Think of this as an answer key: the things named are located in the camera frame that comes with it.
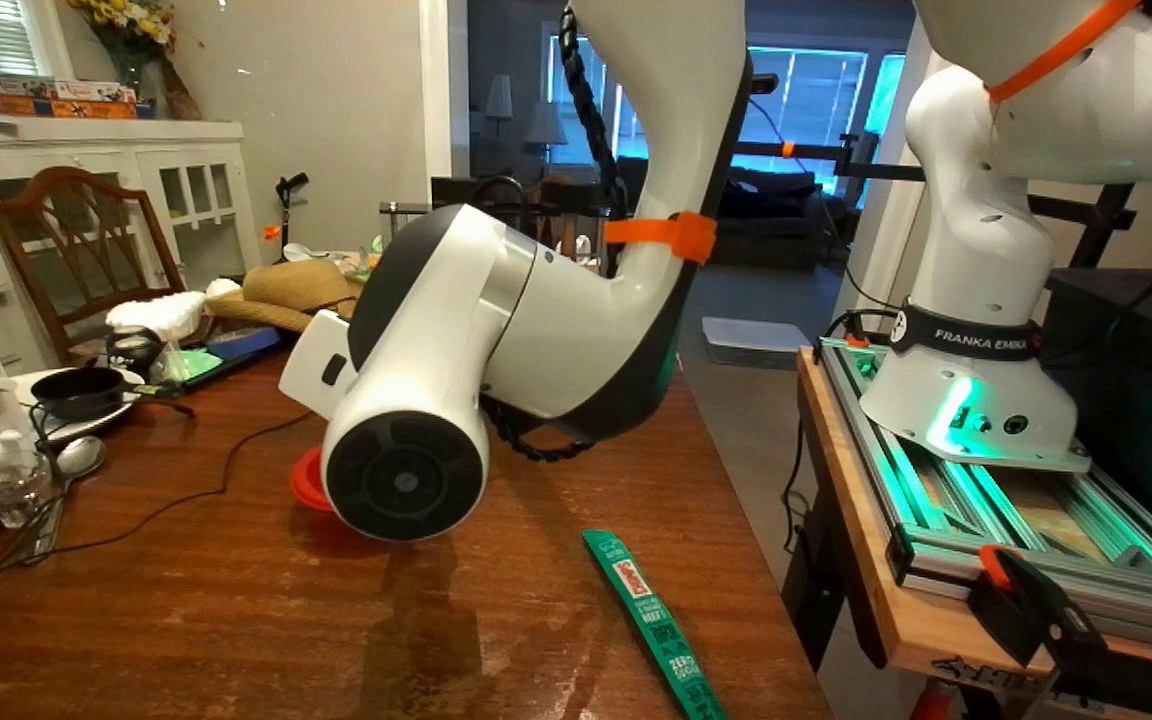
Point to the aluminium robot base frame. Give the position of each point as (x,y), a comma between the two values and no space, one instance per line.
(915,531)

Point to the red bowl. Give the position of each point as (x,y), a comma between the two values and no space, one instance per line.
(307,481)

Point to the white cabinet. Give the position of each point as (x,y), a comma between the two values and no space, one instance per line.
(195,174)

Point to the white plate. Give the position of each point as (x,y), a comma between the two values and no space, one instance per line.
(58,430)

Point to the wooden chair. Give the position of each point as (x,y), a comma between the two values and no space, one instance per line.
(80,240)

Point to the camera on tripod arm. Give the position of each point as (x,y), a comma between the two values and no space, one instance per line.
(842,154)

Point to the black small pan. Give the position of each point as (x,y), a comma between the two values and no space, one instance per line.
(77,394)

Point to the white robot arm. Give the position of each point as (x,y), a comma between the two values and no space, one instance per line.
(468,329)

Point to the yellow flower vase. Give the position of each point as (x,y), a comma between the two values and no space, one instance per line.
(139,41)

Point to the tan straw hat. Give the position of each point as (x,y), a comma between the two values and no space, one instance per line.
(282,294)

